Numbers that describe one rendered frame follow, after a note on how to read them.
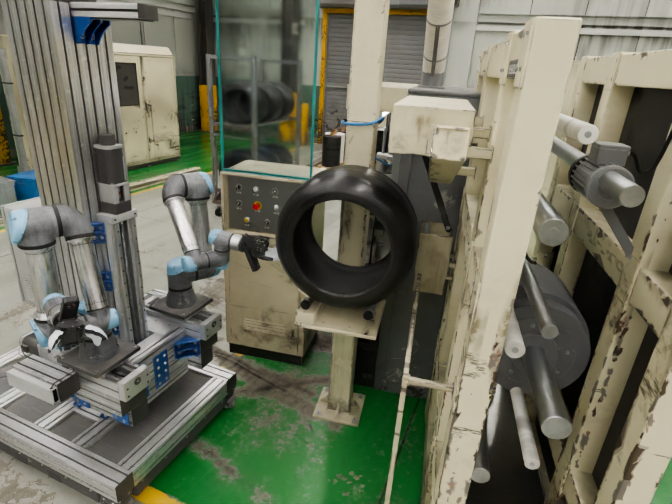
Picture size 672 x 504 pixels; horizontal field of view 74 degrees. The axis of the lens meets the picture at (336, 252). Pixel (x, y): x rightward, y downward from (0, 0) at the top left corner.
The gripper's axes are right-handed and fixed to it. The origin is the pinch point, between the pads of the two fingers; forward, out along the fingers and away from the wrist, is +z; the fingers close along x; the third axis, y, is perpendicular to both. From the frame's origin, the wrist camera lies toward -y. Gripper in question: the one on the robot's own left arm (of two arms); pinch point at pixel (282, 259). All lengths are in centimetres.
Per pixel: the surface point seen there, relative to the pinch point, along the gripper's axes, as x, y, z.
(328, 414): 23, -100, 36
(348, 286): 11.2, -9.9, 31.0
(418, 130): -36, 73, 45
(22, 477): -57, -119, -92
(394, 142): -36, 68, 39
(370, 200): -12, 41, 34
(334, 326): -8.6, -20.7, 30.8
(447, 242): 19, 22, 70
